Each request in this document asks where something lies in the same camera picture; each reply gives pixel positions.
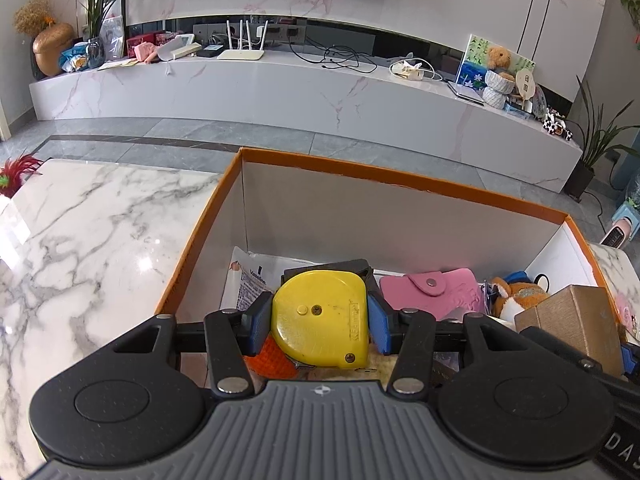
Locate orange cardboard box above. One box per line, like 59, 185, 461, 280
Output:
155, 147, 628, 391

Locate small wooden sign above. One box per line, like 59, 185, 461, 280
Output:
515, 70, 535, 101

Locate hanging green plant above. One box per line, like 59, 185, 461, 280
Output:
617, 0, 640, 46

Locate white floral lotion tube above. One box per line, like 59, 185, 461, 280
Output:
220, 246, 281, 311

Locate gold gift box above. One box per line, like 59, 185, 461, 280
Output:
514, 285, 626, 376

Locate white router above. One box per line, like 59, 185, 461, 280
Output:
217, 20, 266, 61

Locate blue snack packets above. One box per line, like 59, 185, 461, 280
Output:
60, 42, 91, 72

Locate black picture frame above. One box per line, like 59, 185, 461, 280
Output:
97, 0, 127, 58

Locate white marble TV console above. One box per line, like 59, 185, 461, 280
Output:
29, 47, 583, 193

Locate pink card wallet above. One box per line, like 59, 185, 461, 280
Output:
380, 267, 486, 321

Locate green plant in glass vase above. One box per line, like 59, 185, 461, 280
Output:
80, 0, 141, 68

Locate red feather decoration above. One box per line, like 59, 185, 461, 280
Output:
0, 156, 45, 198

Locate pink soft toy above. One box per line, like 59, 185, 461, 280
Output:
134, 42, 161, 65

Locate flat grey notebook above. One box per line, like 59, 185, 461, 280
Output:
447, 80, 486, 106

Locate cow pattern plush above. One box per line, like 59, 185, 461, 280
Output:
542, 110, 573, 139

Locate orange crochet fruit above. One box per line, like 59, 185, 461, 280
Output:
245, 335, 298, 381

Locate gold round vase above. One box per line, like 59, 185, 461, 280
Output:
32, 22, 76, 77

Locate brown teddy bear blue outfit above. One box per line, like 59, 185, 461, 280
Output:
482, 270, 551, 323

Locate potted long-leaf plant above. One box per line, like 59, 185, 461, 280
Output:
562, 77, 640, 198

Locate small pink appliance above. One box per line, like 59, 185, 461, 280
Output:
600, 215, 636, 248

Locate green plastic stool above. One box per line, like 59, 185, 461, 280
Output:
612, 195, 640, 221

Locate yellow tape measure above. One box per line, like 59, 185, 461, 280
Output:
270, 270, 371, 368

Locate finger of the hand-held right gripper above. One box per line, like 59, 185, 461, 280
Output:
520, 326, 640, 397
620, 344, 640, 379

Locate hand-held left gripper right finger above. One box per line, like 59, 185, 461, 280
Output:
366, 292, 533, 396

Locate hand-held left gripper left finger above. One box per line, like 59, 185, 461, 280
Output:
107, 290, 275, 396

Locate white tilted device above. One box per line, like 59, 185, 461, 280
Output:
157, 34, 203, 61

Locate pink paper card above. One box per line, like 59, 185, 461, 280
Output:
614, 292, 640, 346

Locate white power strip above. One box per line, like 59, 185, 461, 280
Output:
390, 57, 443, 82

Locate dark grey lidded box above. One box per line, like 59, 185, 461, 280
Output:
280, 259, 376, 292

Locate small tan teddy bear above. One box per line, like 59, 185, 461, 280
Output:
487, 46, 515, 75

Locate black cables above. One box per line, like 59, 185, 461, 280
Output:
290, 35, 378, 73

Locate dried flower bunch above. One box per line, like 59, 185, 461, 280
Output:
14, 0, 55, 36

